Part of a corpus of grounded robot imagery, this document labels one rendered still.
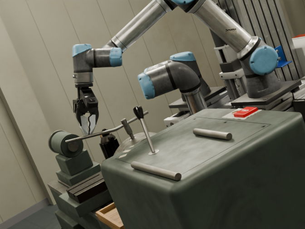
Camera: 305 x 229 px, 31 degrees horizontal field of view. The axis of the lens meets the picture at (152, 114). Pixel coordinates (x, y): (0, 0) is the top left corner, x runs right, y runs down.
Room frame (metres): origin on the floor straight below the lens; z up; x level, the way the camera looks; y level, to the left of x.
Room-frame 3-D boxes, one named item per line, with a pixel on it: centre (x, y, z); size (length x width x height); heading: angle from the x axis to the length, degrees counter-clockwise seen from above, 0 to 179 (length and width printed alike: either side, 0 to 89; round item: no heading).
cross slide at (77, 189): (2.67, 0.32, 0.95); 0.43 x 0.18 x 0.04; 112
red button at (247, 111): (1.74, -0.29, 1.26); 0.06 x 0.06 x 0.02; 22
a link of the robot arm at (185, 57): (2.72, -0.24, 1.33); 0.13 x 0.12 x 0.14; 84
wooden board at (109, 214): (2.30, 0.18, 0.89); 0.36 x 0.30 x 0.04; 112
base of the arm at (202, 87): (2.72, -0.24, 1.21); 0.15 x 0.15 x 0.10
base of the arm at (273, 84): (2.29, -0.49, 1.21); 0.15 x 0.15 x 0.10
